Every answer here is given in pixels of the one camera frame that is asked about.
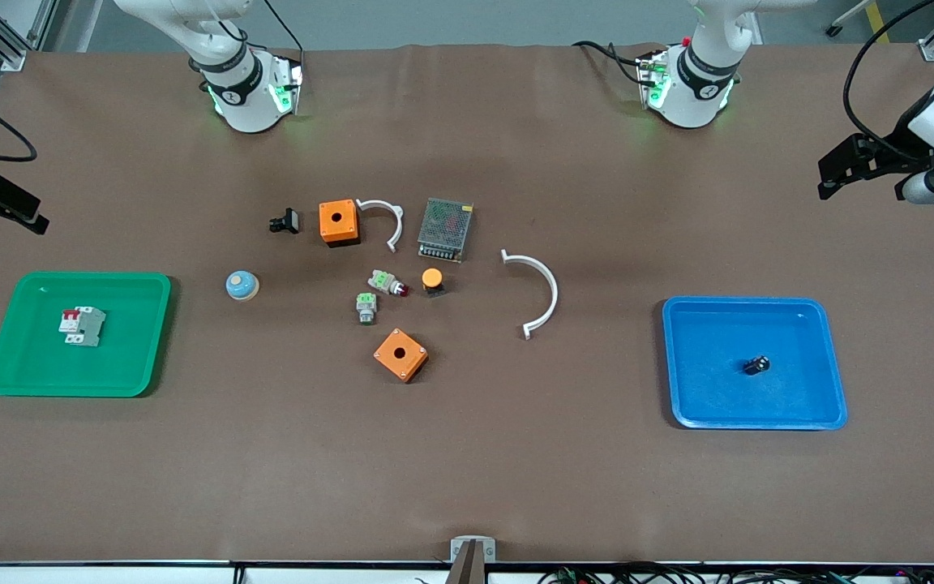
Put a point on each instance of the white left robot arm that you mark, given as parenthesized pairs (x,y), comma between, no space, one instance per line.
(690,97)

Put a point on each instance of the white grey circuit breaker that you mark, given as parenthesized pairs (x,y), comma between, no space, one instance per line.
(86,328)

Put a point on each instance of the orange button box with hole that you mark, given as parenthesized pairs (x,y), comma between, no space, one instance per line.
(390,361)
(349,229)

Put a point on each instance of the metal mesh power supply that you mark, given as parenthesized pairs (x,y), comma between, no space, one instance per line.
(444,227)

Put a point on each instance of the orange cap push button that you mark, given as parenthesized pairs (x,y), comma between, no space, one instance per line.
(432,278)

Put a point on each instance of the blue plastic tray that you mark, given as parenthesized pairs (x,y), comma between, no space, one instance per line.
(710,389)

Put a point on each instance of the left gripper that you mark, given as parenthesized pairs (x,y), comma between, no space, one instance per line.
(895,156)

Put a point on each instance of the brown table mat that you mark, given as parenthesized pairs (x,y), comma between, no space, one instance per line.
(467,454)

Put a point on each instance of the brown camera pole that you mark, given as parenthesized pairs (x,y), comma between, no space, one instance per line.
(467,568)

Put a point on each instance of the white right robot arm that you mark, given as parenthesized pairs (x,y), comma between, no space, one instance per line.
(244,97)

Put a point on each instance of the large white curved clamp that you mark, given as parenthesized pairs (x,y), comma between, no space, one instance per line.
(554,296)

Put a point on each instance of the small white curved clamp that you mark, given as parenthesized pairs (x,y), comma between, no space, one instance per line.
(398,227)

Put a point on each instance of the red tip indicator light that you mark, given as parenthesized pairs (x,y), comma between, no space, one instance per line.
(384,281)

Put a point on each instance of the green white push button switch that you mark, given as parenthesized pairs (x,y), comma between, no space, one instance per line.
(366,307)

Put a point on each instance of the blue white round knob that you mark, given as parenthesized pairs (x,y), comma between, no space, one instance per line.
(241,284)

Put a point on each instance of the small black switch part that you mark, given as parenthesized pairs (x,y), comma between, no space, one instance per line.
(289,221)

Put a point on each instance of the grey metal edge bracket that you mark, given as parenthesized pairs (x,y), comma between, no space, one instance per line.
(459,550)

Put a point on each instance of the green plastic tray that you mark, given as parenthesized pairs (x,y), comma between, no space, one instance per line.
(126,365)

